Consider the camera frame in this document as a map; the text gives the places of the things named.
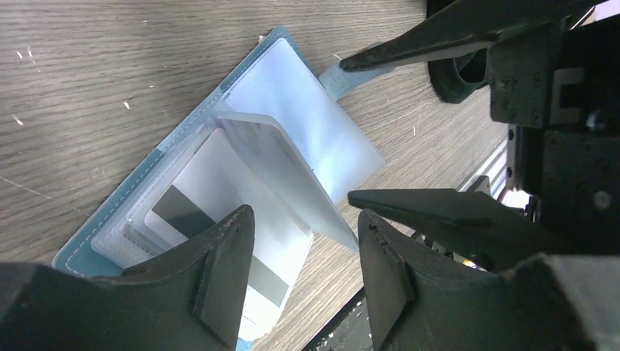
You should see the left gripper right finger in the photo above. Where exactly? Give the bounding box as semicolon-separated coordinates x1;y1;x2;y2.
358;210;619;350

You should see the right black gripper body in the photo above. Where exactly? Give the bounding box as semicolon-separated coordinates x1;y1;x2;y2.
491;16;619;252

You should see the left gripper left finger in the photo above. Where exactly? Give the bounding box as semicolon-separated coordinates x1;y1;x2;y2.
1;230;239;350

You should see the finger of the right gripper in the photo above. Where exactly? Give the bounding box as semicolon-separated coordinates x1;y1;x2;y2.
340;0;599;72
348;189;572;271

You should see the black and white card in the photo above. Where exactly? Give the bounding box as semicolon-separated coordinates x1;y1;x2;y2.
143;128;312;342

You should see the blue leather card holder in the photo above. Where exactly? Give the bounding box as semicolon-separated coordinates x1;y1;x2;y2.
53;26;385;350

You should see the black garment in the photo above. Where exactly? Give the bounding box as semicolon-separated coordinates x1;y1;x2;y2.
427;48;491;104

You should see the aluminium frame rail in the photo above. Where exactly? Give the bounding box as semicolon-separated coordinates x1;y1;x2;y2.
457;139;530;209

